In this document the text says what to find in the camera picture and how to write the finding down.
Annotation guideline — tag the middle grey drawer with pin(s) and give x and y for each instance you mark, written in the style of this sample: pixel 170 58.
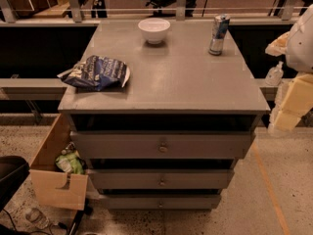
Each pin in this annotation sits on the middle grey drawer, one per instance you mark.
pixel 160 178

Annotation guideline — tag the hand sanitizer bottle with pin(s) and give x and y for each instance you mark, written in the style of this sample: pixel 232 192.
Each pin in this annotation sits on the hand sanitizer bottle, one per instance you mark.
pixel 274 75

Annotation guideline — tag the blue chip bag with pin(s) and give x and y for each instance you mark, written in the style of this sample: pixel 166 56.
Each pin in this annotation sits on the blue chip bag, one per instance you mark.
pixel 96 74

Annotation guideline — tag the white bowl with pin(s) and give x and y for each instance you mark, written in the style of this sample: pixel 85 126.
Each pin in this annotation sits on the white bowl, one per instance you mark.
pixel 154 30

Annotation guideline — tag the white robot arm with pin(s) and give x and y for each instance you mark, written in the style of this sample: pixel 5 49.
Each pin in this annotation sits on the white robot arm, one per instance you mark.
pixel 299 54

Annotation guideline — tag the redbull can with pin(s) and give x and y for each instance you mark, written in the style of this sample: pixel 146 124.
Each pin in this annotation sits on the redbull can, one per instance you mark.
pixel 219 30

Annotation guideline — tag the bottom grey drawer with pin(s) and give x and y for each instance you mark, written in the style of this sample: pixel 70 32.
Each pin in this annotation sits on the bottom grey drawer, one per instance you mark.
pixel 161 202

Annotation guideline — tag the top grey drawer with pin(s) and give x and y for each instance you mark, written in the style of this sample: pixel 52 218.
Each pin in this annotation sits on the top grey drawer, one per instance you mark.
pixel 162 146

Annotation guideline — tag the grey drawer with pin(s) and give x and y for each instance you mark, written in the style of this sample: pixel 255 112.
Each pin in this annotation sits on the grey drawer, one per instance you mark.
pixel 160 178
pixel 161 202
pixel 162 146

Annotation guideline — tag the cardboard box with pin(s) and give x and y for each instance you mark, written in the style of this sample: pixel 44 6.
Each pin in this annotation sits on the cardboard box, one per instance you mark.
pixel 52 186

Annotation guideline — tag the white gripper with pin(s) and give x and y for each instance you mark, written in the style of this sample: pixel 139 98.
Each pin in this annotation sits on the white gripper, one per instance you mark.
pixel 302 46

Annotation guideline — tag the black chair seat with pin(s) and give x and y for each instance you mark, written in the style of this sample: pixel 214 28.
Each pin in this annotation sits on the black chair seat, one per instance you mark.
pixel 14 170

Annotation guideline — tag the grey drawer cabinet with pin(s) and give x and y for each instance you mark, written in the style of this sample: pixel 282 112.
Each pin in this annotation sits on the grey drawer cabinet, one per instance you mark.
pixel 175 87

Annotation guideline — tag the green snack bag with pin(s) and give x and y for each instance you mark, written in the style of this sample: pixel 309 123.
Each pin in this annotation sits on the green snack bag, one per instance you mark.
pixel 69 162

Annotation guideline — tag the clear plastic bottle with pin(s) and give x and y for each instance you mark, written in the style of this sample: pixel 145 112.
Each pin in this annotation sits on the clear plastic bottle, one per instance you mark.
pixel 37 218

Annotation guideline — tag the metal railing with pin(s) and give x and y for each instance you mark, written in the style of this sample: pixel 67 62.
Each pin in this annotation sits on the metal railing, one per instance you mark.
pixel 81 10

